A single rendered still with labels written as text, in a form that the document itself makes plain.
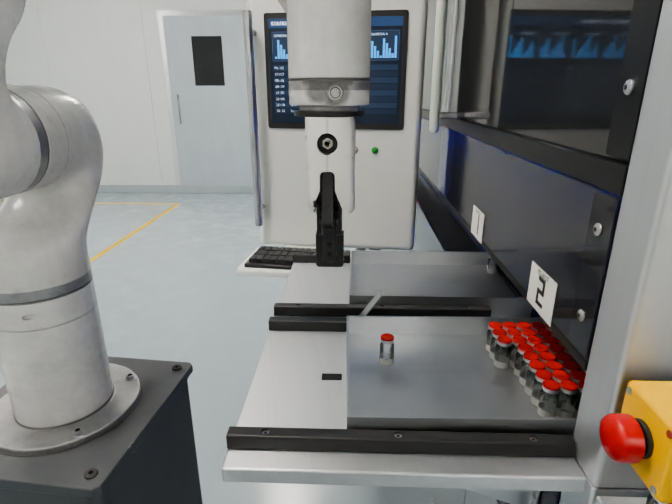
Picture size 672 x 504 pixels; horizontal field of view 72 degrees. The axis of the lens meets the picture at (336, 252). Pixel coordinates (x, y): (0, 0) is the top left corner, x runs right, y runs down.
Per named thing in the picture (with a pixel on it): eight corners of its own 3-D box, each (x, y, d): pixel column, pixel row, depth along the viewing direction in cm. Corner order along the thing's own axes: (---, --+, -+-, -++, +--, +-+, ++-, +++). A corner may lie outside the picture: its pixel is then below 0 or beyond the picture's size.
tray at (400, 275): (491, 265, 111) (493, 251, 110) (530, 315, 87) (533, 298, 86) (350, 263, 112) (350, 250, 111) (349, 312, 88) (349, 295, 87)
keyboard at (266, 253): (388, 258, 138) (389, 250, 137) (386, 275, 125) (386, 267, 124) (259, 251, 144) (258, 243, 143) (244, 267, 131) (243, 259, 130)
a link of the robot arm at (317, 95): (371, 79, 44) (370, 112, 45) (368, 80, 52) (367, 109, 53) (282, 79, 44) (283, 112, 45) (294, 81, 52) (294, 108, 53)
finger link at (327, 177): (332, 213, 45) (333, 236, 50) (334, 146, 48) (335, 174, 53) (319, 213, 45) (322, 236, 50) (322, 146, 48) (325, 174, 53)
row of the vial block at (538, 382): (510, 346, 76) (514, 321, 74) (558, 420, 59) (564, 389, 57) (497, 346, 76) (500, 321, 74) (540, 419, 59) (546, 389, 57)
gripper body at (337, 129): (366, 102, 44) (363, 217, 48) (364, 100, 54) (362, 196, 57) (287, 102, 44) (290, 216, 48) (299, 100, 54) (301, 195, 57)
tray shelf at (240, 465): (485, 265, 117) (486, 258, 116) (657, 494, 51) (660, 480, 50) (295, 263, 118) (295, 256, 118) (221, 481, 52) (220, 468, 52)
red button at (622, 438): (632, 440, 42) (642, 404, 41) (659, 475, 39) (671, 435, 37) (590, 439, 42) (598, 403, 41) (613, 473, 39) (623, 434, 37)
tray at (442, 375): (544, 335, 80) (547, 317, 78) (633, 445, 55) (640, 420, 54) (346, 333, 80) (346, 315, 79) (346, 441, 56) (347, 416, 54)
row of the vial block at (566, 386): (524, 346, 76) (528, 321, 74) (576, 420, 59) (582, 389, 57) (511, 346, 76) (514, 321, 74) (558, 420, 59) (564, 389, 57)
